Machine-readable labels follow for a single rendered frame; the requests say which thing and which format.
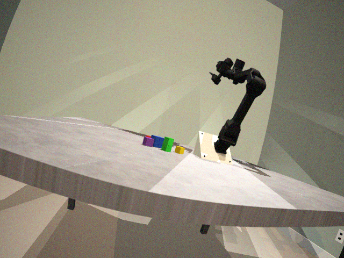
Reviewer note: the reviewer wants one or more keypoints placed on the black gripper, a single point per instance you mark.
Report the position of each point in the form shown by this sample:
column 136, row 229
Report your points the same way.
column 216, row 79

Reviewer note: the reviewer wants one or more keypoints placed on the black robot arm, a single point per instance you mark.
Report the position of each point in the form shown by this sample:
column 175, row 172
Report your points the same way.
column 255, row 86

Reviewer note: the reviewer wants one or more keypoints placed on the green block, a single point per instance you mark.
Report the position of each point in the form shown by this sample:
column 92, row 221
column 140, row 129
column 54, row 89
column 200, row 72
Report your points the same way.
column 166, row 148
column 168, row 141

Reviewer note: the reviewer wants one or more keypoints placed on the purple square block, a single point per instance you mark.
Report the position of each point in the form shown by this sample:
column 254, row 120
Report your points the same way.
column 148, row 142

